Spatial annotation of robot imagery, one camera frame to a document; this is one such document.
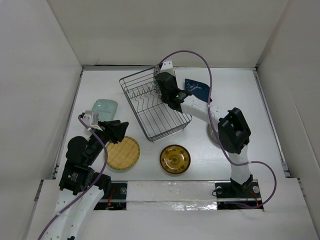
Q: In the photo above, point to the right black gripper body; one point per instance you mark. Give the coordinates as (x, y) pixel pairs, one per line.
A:
(174, 80)

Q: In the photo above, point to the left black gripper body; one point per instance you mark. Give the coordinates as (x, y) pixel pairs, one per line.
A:
(103, 131)

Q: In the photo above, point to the round bamboo woven plate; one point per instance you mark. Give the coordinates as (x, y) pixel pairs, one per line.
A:
(123, 155)

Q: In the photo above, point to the blue floral round plate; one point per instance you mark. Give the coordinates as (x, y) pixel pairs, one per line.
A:
(156, 71)

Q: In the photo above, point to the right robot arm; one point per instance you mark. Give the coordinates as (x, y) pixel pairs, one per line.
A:
(233, 132)

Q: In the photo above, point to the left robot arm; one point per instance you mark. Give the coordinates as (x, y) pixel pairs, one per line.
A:
(80, 186)

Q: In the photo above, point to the dark blue leaf dish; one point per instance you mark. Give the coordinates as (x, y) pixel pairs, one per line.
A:
(199, 89)

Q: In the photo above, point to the light green rectangular plate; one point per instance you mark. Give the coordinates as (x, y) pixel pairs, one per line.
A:
(106, 109)

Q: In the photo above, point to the grey deer plate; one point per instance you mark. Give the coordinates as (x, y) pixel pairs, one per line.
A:
(211, 134)

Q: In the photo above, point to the gold and black plate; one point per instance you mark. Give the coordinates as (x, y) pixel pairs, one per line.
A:
(175, 159)

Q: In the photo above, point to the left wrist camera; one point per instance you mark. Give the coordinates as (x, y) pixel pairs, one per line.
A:
(91, 118)

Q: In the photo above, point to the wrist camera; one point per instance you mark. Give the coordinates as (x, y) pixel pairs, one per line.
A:
(91, 118)
(167, 67)

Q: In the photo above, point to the grey wire dish rack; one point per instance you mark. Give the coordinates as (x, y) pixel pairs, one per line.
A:
(156, 119)

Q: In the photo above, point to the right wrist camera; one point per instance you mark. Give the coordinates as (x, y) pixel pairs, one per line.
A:
(167, 67)

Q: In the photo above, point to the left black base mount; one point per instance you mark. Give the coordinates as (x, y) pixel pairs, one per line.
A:
(115, 199)

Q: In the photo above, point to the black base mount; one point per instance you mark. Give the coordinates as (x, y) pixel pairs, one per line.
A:
(228, 199)
(115, 199)

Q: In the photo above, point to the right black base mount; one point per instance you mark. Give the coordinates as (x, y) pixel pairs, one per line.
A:
(228, 199)

